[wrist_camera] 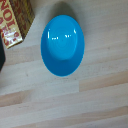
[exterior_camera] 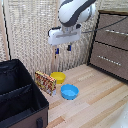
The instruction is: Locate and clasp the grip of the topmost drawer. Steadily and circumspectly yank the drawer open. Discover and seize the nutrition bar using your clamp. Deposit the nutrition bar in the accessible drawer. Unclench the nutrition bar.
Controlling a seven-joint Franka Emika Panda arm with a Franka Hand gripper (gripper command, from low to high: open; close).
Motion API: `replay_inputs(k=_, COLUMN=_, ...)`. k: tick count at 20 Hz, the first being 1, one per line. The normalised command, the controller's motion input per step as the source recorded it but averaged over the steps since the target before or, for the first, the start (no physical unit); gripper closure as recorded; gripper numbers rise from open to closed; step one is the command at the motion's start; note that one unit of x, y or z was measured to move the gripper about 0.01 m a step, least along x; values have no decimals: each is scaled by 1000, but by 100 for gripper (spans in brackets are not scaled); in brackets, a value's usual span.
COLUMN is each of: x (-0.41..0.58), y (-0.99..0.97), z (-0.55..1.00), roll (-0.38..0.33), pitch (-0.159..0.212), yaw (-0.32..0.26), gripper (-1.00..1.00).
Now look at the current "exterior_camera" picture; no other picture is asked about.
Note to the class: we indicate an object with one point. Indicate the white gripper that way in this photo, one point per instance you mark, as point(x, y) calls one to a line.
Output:
point(63, 36)

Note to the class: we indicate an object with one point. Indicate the brown fabric-front drawer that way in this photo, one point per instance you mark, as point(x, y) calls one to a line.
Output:
point(110, 66)
point(115, 25)

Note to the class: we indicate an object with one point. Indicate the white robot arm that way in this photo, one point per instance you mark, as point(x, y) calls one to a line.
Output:
point(75, 11)

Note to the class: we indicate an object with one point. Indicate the dark wooden drawer cabinet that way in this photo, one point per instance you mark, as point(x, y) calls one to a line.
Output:
point(92, 40)

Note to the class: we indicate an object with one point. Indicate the yellow bowl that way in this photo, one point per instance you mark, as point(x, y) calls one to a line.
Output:
point(58, 77)

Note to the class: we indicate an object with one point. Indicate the beige woven folding screen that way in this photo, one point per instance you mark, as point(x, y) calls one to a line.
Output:
point(30, 36)

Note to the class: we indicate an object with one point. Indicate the colourful patterned carton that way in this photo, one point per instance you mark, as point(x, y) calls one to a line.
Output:
point(46, 83)

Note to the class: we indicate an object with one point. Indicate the blue bowl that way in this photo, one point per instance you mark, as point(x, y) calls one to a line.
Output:
point(69, 91)

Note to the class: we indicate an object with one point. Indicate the black fabric storage box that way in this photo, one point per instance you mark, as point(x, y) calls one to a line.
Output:
point(20, 100)

